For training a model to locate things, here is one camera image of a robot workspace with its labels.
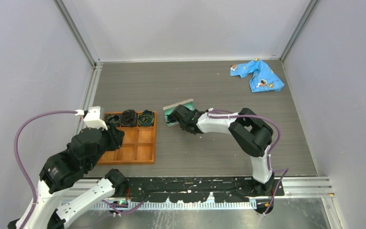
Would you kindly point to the black patterned rolled item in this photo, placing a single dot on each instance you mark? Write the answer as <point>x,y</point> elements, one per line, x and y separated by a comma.
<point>128,118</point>

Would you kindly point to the perforated metal cable rail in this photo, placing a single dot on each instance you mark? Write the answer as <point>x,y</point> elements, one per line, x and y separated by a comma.
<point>207,205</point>

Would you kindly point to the blue patterned cloth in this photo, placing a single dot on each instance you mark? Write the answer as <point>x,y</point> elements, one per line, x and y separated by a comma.
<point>263,78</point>

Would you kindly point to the orange compartment tray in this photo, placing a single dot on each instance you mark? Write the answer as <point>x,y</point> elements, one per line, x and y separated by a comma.
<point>138,146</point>

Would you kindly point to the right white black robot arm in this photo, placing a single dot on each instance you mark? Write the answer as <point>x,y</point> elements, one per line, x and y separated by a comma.
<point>251,132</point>

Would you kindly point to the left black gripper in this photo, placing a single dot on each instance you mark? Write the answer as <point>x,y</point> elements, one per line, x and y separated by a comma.
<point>116,136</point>

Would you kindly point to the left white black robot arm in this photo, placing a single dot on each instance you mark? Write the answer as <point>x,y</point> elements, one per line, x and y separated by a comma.
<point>62,170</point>

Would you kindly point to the green yellow patterned rolled item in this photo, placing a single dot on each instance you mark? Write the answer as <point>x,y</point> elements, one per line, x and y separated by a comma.
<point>146,118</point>

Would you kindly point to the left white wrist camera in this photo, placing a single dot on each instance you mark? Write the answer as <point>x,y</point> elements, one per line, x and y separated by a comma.
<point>93,117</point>

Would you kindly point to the black sunglasses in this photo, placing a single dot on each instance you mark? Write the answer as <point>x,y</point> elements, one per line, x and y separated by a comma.
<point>170,120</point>

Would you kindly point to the dark camouflage rolled item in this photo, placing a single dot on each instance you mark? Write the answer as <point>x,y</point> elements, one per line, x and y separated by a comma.
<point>113,119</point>

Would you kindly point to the beige glasses case green lining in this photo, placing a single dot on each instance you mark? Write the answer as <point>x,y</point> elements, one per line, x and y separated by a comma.
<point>189,103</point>

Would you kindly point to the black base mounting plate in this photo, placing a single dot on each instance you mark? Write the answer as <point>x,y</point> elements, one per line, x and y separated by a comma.
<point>194,189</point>

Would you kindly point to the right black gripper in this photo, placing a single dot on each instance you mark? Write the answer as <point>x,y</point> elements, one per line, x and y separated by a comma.
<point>194,112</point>

